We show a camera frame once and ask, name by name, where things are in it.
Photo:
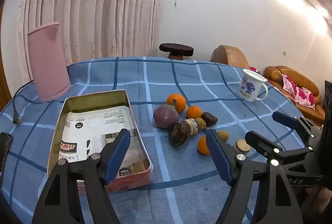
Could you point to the small brown round potato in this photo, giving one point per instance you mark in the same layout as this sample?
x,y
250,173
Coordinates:
x,y
201,124

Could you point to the blue plaid tablecloth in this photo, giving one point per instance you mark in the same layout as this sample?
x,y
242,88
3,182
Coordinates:
x,y
181,78

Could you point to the pink metal tin box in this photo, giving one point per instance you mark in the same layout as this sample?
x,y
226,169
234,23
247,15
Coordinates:
x,y
140,174

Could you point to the dark brown taro chunk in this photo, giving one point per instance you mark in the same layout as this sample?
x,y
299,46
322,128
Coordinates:
x,y
210,118

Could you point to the brown leather sofa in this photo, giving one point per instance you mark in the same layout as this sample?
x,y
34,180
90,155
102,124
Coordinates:
x,y
303,78

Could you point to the printed paper sheet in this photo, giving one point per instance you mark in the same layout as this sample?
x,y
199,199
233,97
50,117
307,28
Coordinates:
x,y
85,130

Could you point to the dark round stool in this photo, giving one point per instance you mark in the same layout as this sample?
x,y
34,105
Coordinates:
x,y
176,49

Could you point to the white printed mug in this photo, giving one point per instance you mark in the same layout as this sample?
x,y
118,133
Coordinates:
x,y
250,86

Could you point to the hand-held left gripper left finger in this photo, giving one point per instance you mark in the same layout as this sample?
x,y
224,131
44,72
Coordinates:
x,y
118,155

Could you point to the small tan longan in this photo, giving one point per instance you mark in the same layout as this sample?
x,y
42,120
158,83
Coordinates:
x,y
223,135

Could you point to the brown leather armchair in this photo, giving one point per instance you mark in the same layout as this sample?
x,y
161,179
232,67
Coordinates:
x,y
229,56

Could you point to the pink floral pillow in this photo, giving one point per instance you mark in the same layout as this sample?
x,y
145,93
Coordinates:
x,y
298,90

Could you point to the small pink cushion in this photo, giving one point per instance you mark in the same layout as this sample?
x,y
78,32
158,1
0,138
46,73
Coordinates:
x,y
255,70

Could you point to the large orange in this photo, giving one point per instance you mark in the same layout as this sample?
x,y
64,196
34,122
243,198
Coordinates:
x,y
180,103

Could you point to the pale patterned curtain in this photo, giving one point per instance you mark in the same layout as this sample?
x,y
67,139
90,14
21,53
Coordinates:
x,y
98,6

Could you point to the black phone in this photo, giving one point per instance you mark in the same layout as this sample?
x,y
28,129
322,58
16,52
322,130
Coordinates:
x,y
5,151

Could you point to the medium orange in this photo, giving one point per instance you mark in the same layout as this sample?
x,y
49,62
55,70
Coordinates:
x,y
194,112

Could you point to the small orange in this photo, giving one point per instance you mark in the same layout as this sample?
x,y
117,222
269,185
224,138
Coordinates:
x,y
202,146

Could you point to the cut pale root slice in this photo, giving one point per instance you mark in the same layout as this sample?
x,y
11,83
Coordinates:
x,y
241,146

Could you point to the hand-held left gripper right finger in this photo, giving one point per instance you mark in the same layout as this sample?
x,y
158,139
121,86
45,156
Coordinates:
x,y
219,155

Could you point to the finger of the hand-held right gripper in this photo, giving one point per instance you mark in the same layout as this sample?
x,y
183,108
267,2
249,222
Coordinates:
x,y
259,141
284,119

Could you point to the large dark taro root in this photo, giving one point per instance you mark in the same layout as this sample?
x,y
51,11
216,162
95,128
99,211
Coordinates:
x,y
178,133

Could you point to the pink electric kettle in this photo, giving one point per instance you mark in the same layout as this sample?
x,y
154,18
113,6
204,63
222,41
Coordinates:
x,y
49,63

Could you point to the purple turnip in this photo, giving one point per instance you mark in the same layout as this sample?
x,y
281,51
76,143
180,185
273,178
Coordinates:
x,y
165,116

